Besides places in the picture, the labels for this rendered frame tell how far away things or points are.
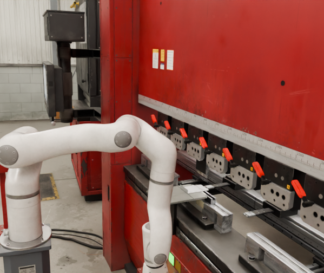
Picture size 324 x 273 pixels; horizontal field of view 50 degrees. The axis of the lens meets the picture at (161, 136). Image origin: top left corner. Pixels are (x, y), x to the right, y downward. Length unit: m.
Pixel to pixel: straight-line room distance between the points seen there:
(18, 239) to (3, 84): 7.24
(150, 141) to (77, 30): 1.44
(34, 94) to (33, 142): 7.29
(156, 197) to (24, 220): 0.49
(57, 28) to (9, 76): 6.05
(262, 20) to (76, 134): 0.79
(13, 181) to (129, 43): 1.42
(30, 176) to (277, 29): 1.03
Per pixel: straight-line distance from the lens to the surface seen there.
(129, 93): 2.50
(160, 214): 1.30
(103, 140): 1.19
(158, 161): 1.24
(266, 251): 1.50
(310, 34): 1.23
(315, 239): 1.68
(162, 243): 1.30
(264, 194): 1.42
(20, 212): 1.39
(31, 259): 1.46
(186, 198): 1.78
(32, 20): 8.46
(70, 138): 1.25
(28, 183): 1.36
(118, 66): 2.45
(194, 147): 1.81
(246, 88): 1.45
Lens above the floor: 1.73
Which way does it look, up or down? 14 degrees down
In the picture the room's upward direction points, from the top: 2 degrees clockwise
